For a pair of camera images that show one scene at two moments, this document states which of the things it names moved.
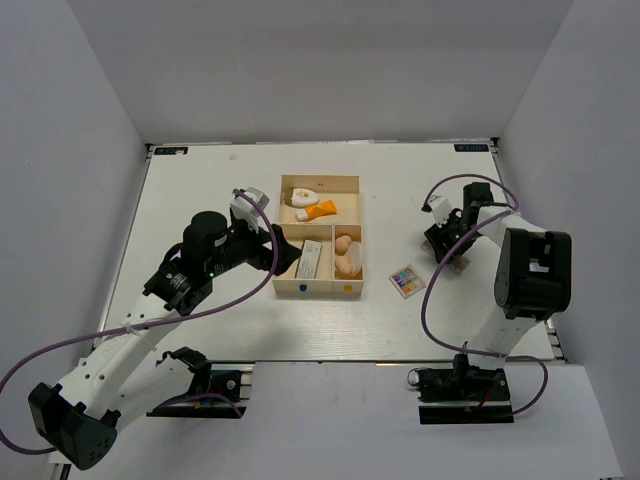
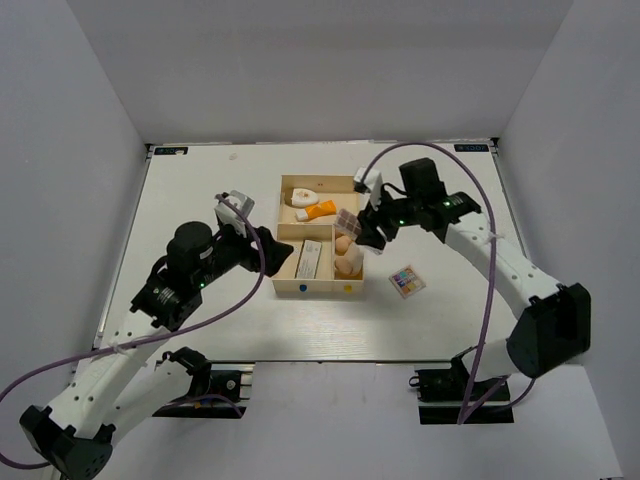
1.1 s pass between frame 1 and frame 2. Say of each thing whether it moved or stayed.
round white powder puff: stayed
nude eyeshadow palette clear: moved
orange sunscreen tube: stayed
